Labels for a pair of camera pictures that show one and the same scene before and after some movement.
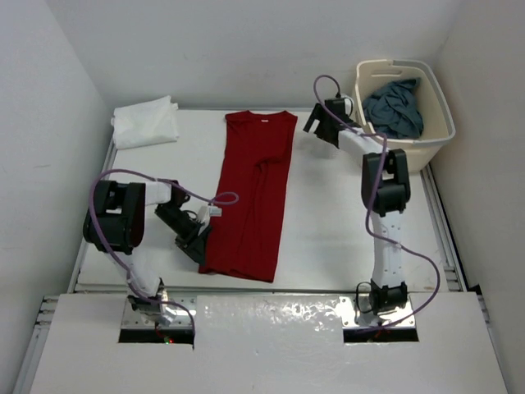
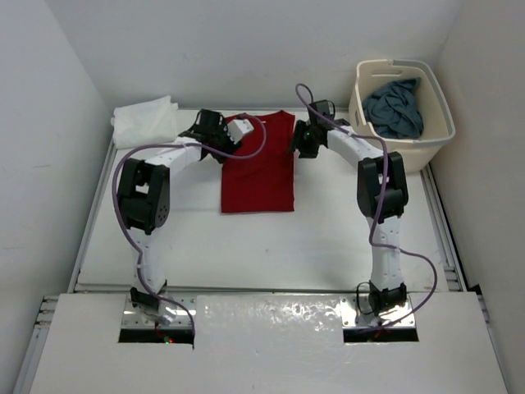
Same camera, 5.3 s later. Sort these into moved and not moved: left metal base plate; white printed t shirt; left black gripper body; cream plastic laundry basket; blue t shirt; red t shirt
Moved: left black gripper body; red t shirt
Not moved: white printed t shirt; blue t shirt; cream plastic laundry basket; left metal base plate
